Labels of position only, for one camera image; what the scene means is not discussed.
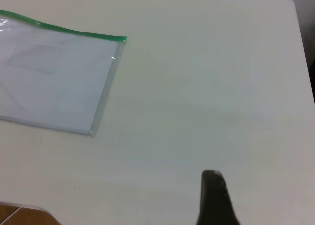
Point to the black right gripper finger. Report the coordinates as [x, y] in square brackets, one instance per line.
[214, 202]

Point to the clear zip bag green edge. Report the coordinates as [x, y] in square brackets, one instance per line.
[61, 87]

